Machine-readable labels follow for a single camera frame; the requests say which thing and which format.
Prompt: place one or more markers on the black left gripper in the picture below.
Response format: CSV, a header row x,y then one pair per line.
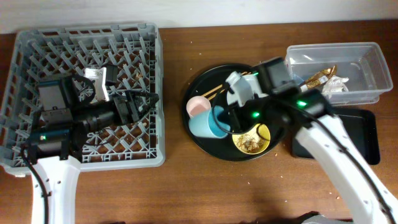
x,y
125,117

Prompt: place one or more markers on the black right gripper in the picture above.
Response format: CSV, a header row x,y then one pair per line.
x,y
237,126

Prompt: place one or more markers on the food scraps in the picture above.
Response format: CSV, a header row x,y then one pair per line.
x,y
250,143

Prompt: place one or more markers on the yellow bowl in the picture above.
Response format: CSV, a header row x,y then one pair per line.
x,y
262,131

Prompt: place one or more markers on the blue cup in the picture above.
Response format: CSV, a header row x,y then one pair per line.
x,y
204,126

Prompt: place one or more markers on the pink cup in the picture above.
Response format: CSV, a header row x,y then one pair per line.
x,y
197,105

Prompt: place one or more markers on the gold wrapper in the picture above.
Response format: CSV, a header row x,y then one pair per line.
x,y
320,77

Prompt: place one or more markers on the white wrapper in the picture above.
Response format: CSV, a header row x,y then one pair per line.
x,y
335,84

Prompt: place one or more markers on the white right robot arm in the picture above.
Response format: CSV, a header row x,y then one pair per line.
x,y
269,95

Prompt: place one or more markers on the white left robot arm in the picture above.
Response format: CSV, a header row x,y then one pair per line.
x,y
53,150

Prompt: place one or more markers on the grey dishwasher rack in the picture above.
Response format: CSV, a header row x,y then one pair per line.
x,y
137,51

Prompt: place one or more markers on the round black tray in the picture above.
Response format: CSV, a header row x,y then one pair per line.
x,y
222,148

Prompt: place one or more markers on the black rectangular bin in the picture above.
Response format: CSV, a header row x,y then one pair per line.
x,y
361,128

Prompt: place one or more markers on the clear plastic bin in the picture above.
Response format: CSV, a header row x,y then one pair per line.
x,y
361,63

